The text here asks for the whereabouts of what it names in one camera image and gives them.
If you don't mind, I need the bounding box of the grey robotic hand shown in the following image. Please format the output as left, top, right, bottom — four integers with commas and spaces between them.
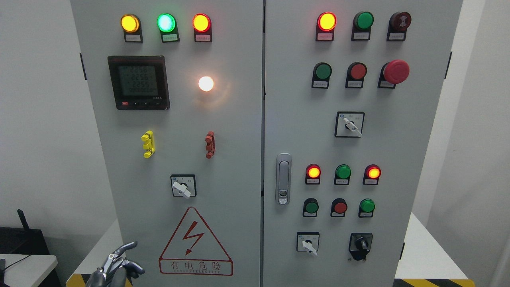
86, 240, 145, 287

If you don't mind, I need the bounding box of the door rotary switch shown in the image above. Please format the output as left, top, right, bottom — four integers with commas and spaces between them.
170, 174, 197, 199

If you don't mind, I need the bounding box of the red electric hazard sticker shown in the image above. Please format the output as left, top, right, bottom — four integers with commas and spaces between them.
159, 206, 233, 276

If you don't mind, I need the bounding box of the white side table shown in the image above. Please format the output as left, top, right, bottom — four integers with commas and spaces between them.
0, 254, 58, 287

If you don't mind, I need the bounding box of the black device with antenna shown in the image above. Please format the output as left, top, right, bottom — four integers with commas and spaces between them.
0, 209, 50, 256

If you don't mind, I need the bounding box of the yellow terminal connector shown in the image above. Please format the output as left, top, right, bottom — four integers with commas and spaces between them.
141, 130, 155, 159

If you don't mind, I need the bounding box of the red terminal connector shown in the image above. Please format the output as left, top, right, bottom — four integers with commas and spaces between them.
205, 131, 216, 159

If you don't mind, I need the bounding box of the grey electrical cabinet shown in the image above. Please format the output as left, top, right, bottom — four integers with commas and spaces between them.
71, 0, 463, 287

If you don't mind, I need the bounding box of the black digital power meter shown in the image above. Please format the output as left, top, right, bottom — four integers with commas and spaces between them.
108, 55, 170, 110

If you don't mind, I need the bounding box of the green push button lower left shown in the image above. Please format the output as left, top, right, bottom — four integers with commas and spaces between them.
302, 198, 319, 217

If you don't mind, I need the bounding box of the green push button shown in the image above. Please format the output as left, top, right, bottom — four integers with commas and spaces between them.
311, 62, 333, 89
302, 198, 319, 217
358, 199, 376, 218

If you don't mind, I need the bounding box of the small clear light bulb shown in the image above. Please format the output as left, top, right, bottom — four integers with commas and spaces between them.
198, 76, 214, 92

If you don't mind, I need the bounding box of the red lit lamp middle left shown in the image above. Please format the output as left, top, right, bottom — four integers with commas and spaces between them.
305, 164, 321, 184

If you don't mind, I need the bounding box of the red lit lamp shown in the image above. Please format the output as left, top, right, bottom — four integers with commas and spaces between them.
363, 165, 381, 185
305, 164, 321, 184

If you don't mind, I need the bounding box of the red push button lower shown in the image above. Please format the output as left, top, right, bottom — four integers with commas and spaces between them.
330, 198, 348, 218

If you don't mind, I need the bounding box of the red push button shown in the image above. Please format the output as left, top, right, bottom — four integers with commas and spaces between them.
345, 62, 367, 89
330, 198, 348, 218

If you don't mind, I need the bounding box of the green lamp middle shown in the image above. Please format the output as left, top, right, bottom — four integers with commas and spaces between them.
334, 165, 352, 185

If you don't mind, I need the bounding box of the yellow indicator lamp top left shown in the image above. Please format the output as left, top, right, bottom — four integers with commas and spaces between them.
120, 14, 143, 43

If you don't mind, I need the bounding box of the green lit indicator lamp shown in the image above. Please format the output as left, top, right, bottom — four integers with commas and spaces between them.
157, 13, 180, 43

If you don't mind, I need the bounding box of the green push button lower right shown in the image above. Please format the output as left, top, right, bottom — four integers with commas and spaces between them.
358, 199, 376, 218

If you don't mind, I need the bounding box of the red lit lamp left door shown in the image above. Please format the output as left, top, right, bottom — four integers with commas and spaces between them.
192, 13, 212, 43

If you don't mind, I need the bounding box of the red lit lamp door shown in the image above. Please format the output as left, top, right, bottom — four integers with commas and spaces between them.
315, 12, 337, 41
192, 13, 212, 43

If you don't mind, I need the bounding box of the red lit lamp middle right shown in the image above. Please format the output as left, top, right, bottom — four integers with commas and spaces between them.
363, 165, 381, 185

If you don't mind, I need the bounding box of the green push button upper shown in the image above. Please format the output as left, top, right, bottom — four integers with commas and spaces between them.
311, 62, 333, 89

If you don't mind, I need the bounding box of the red push button upper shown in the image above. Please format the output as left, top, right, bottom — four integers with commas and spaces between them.
345, 62, 367, 89

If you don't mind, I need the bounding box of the red lit lamp right door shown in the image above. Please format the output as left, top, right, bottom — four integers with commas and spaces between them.
315, 12, 337, 41

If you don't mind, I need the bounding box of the red emergency stop button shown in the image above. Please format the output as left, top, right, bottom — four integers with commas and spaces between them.
378, 59, 410, 89

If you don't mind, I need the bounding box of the green lamp top right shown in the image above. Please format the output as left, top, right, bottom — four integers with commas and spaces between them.
351, 11, 375, 41

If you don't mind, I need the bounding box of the dark red buzzer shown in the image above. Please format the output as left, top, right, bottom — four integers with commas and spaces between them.
386, 12, 412, 41

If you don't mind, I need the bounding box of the lower right rotary switch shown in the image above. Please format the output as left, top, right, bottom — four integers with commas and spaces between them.
296, 232, 320, 256

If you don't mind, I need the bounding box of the silver door latch handle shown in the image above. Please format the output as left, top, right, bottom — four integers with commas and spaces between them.
276, 153, 292, 205

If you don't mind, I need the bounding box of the black key selector switch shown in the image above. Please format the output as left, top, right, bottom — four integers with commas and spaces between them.
349, 232, 373, 260

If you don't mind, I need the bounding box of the upper right rotary switch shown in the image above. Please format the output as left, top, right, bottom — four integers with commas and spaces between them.
335, 111, 365, 138

